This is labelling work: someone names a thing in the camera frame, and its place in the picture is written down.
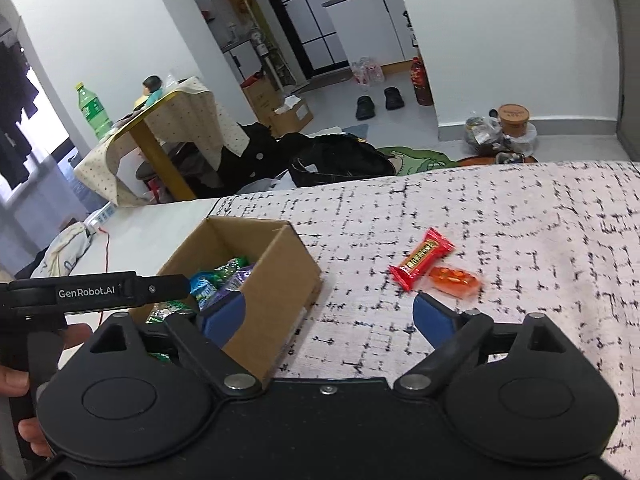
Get small cardboard box with paper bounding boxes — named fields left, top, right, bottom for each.
left=270, top=97, right=315, bottom=138

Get person's left hand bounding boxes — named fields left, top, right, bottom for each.
left=0, top=324, right=94, bottom=458

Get brown cardboard box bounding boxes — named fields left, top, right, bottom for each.
left=129, top=215, right=323, bottom=383

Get white black-patterned bedspread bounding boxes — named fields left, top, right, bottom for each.
left=210, top=160, right=640, bottom=466

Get red drink bottle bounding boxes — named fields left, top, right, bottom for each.
left=410, top=56, right=435, bottom=107

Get green crinkled snack packet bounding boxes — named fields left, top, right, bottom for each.
left=212, top=256, right=251, bottom=286

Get wooden-lid round container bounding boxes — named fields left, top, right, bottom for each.
left=497, top=104, right=531, bottom=136

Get green and white biscuit pack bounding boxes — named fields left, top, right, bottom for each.
left=146, top=299, right=197, bottom=324

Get table with dotted cloth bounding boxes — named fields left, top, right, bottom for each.
left=74, top=76, right=248, bottom=208

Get hanging dark clothes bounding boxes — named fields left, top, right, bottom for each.
left=0, top=40, right=41, bottom=188

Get blue snack packet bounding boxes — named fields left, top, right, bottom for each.
left=190, top=270, right=222, bottom=309

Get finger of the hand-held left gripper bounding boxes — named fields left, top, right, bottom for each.
left=122, top=272, right=192, bottom=307

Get long purple snack packet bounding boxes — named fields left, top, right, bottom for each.
left=210, top=265, right=257, bottom=307

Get red cable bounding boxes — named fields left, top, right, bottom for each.
left=97, top=227, right=113, bottom=331

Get black-framed panel door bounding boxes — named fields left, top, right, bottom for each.
left=260, top=0, right=351, bottom=78

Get grey cabinet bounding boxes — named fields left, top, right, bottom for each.
left=607, top=0, right=640, bottom=162

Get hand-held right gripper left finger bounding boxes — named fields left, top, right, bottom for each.
left=87, top=291, right=266, bottom=397

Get green soda bottle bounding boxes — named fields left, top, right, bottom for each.
left=76, top=82, right=113, bottom=141

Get clear plastic bag of items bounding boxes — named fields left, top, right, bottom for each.
left=462, top=115, right=538, bottom=158

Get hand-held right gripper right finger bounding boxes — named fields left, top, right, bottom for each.
left=395, top=291, right=572, bottom=397

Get crumpled pale cloth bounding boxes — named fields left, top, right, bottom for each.
left=32, top=222, right=93, bottom=278

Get orange jelly packet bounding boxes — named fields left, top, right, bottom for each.
left=427, top=265, right=483, bottom=298

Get white power strip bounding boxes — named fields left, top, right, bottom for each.
left=82, top=202, right=118, bottom=236

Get black open bag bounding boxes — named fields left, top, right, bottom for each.
left=287, top=132, right=396, bottom=188

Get green dinosaur rug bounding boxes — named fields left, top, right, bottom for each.
left=375, top=145, right=458, bottom=176

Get tall cardboard box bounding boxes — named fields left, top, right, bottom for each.
left=241, top=76, right=280, bottom=122

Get black garment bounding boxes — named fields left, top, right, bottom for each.
left=217, top=122, right=296, bottom=196

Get white kitchen cabinet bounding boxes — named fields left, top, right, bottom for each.
left=322, top=0, right=423, bottom=68

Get red snack packet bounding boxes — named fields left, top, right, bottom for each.
left=389, top=227, right=457, bottom=292

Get pink plastic bag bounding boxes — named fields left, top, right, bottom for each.
left=350, top=57, right=386, bottom=86

